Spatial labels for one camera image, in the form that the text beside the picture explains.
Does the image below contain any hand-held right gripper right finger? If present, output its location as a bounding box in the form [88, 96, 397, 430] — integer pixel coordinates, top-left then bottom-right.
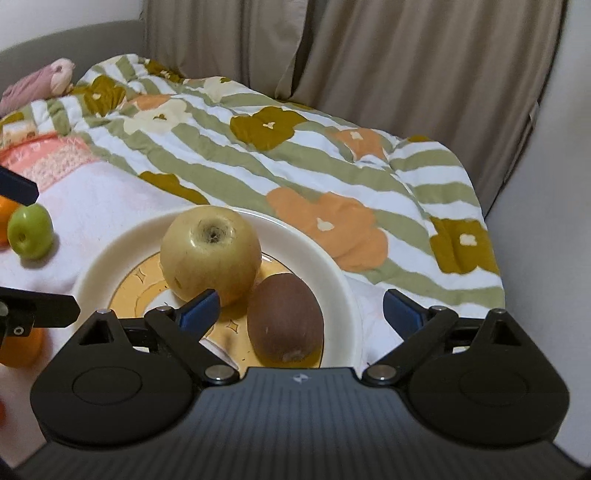
[362, 288, 525, 386]

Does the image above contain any grey upholstered headboard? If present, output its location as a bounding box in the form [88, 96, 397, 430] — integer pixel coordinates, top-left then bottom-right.
[0, 18, 148, 93]

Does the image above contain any pink floral bed sheet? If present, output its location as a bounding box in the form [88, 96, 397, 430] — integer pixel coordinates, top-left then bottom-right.
[0, 134, 407, 464]

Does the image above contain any striped floral quilt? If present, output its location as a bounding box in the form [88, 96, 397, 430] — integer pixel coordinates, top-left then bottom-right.
[0, 54, 506, 319]

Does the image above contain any green apple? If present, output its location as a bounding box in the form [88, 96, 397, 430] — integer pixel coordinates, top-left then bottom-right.
[7, 203, 55, 258]

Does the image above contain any yellow apple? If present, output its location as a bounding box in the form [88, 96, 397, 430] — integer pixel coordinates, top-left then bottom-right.
[160, 206, 262, 308]

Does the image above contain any pink plush toy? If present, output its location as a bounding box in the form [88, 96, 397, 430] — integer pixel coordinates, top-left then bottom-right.
[0, 58, 77, 116]

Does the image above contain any white plate with yellow centre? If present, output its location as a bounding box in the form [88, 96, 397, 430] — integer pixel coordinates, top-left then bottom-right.
[71, 208, 363, 370]

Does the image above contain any orange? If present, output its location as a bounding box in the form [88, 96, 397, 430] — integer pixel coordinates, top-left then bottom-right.
[0, 325, 44, 368]
[0, 196, 19, 247]

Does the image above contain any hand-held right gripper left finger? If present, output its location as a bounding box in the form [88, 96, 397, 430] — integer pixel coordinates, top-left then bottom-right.
[76, 288, 241, 386]

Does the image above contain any beige curtain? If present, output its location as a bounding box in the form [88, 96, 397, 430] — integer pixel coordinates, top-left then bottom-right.
[141, 0, 568, 215]

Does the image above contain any brown kiwi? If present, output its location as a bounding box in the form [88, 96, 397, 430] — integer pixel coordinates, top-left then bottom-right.
[247, 273, 325, 363]

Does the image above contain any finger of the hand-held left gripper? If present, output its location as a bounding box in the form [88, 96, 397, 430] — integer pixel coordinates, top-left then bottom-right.
[0, 286, 82, 348]
[0, 167, 40, 205]

